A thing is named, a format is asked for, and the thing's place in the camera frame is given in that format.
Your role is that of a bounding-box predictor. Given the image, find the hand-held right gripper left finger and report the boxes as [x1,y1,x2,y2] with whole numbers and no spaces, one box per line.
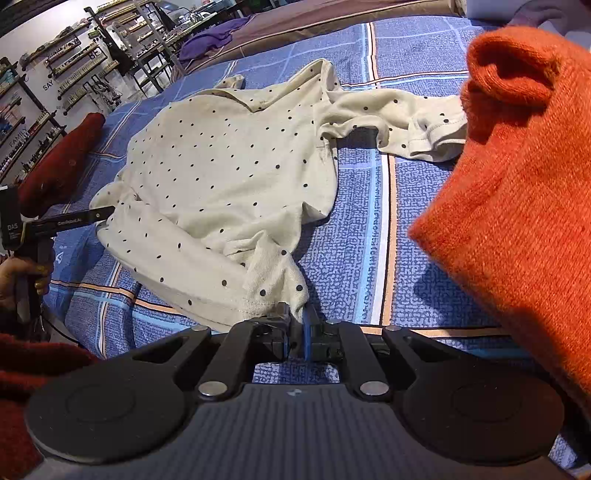
[131,302,303,401]

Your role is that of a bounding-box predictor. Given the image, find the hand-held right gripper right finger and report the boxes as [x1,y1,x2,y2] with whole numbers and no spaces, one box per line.
[302,305,465,400]

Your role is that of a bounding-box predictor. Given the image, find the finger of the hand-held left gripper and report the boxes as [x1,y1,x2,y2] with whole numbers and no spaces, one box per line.
[28,206,116,238]

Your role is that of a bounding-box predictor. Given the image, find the white polka dot shirt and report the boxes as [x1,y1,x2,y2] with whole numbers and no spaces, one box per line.
[90,58,471,333]

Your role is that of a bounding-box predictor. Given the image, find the person's right forearm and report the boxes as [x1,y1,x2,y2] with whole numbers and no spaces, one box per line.
[409,25,591,416]

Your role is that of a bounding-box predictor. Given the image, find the person's left hand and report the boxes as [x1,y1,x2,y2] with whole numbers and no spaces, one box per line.
[0,256,53,315]

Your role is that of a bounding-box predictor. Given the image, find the dark red knit cloth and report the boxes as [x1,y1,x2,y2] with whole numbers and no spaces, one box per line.
[17,112,107,219]

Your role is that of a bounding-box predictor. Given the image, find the blue plaid blanket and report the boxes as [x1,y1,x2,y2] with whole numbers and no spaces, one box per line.
[44,16,591,472]

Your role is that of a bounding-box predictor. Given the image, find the metal rack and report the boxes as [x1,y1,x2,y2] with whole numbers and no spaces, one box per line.
[87,0,188,95]

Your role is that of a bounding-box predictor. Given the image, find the purple cloth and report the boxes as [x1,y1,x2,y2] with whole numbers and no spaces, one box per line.
[178,17,243,68]

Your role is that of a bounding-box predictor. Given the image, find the pink brown pillow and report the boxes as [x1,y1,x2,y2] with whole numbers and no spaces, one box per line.
[185,0,462,70]

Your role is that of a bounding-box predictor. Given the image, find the wall shelves with bottles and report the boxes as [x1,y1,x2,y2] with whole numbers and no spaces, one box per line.
[0,0,122,185]

